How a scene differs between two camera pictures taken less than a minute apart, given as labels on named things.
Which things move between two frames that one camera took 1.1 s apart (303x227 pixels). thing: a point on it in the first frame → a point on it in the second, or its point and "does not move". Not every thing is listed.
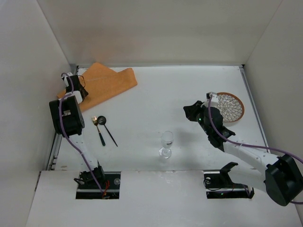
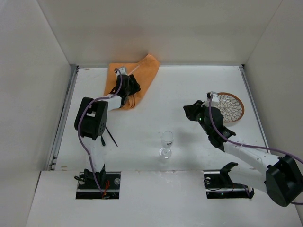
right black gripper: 192,111 does not move
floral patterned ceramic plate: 230,107 does not move
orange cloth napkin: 102,83 → 143,72
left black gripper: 77,84 → 132,84
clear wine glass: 167,138 does not move
